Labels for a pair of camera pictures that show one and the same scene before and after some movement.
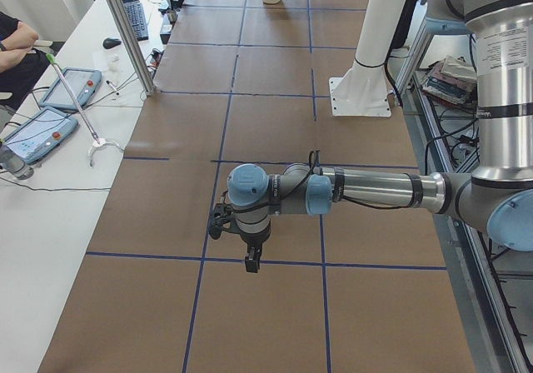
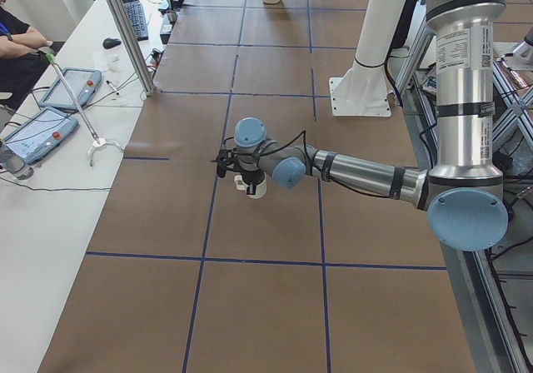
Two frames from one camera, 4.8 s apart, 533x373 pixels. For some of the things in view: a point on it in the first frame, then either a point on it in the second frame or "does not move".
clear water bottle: (12, 162) does not move
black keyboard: (136, 17) does not move
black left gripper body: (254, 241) to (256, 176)
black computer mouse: (108, 43) does not move
